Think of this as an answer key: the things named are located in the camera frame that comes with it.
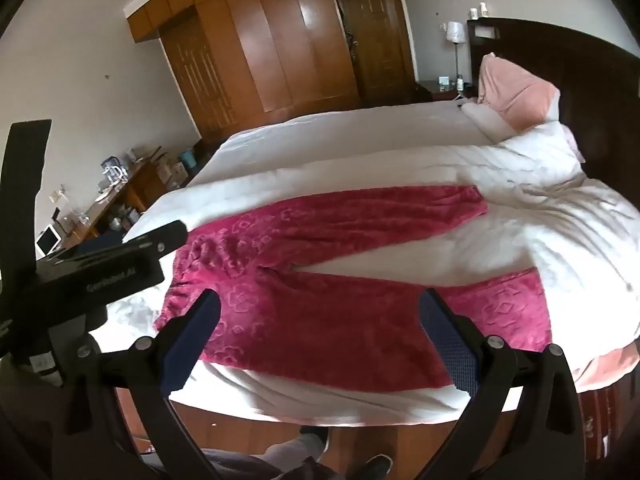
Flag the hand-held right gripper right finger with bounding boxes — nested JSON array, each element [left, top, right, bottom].
[[414, 287, 587, 480]]

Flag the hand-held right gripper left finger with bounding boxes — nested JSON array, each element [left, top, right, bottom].
[[51, 287, 236, 480]]

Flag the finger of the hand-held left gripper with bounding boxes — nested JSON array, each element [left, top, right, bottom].
[[120, 219, 189, 262]]

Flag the red fleece pants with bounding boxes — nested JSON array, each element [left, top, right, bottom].
[[152, 184, 553, 387]]

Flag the white tablet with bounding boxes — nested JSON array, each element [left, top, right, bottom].
[[35, 224, 64, 257]]

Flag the cluttered wooden desk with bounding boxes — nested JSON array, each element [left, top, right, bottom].
[[35, 157, 168, 261]]

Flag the glass kettle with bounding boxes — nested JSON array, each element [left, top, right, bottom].
[[101, 158, 127, 184]]

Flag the person's black shoe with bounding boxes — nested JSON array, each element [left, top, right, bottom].
[[349, 454, 394, 480]]

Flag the person's grey trousers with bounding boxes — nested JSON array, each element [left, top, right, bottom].
[[197, 429, 332, 480]]

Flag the pink bed sheet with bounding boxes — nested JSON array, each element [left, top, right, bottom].
[[570, 332, 640, 395]]

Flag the white duvet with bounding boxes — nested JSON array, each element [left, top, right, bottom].
[[107, 97, 640, 428]]

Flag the wooden wardrobe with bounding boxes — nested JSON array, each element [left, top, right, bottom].
[[126, 0, 362, 145]]

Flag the white pillow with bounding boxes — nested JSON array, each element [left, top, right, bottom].
[[461, 102, 518, 142]]

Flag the wooden nightstand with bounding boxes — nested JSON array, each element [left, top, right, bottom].
[[416, 79, 477, 105]]

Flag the pink pillow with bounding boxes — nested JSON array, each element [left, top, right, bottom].
[[477, 52, 561, 128]]

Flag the wooden door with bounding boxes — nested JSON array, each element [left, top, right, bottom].
[[329, 0, 417, 107]]

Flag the dark wooden headboard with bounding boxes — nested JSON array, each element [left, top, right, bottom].
[[466, 17, 640, 196]]

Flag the white table lamp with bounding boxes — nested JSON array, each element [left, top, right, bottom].
[[446, 21, 469, 86]]

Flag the dark red bed frame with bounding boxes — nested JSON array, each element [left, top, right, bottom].
[[575, 374, 640, 463]]

